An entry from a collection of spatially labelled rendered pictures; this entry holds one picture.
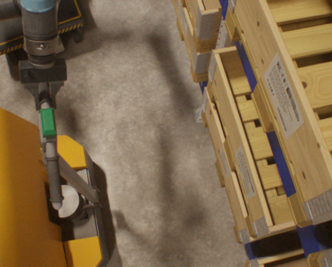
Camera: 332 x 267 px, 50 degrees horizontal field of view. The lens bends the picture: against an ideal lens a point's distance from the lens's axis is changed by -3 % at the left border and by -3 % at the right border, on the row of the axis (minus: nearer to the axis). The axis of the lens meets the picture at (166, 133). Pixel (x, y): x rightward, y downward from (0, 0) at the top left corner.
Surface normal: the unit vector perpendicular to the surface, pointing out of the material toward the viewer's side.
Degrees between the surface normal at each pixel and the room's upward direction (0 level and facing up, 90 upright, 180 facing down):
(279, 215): 0
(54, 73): 62
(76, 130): 0
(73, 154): 22
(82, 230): 0
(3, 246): 45
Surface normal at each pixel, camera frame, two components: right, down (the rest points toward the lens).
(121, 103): 0.00, -0.35
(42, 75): 0.33, 0.61
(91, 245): 0.36, -0.40
